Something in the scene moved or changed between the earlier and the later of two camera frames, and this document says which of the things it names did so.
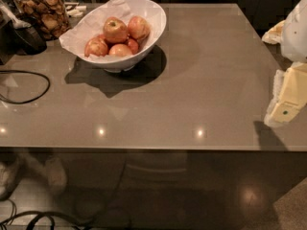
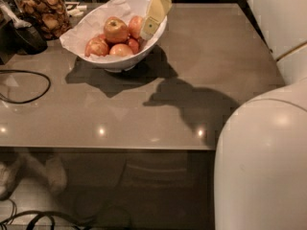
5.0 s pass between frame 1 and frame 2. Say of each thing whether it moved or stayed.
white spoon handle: stayed
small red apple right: stayed
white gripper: moved
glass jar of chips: stayed
